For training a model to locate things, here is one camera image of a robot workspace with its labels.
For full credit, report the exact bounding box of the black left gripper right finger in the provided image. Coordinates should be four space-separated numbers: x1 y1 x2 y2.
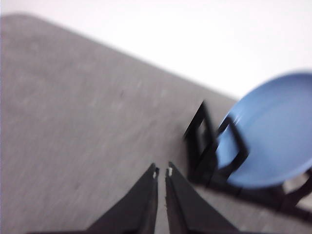
165 162 242 234

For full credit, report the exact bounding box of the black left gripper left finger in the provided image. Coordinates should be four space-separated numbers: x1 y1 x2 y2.
84 163 159 234

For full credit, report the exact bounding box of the black plate rack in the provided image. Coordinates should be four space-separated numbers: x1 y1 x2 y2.
184 101 312 220

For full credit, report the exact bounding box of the blue plate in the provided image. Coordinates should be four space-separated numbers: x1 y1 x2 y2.
216 71 312 188

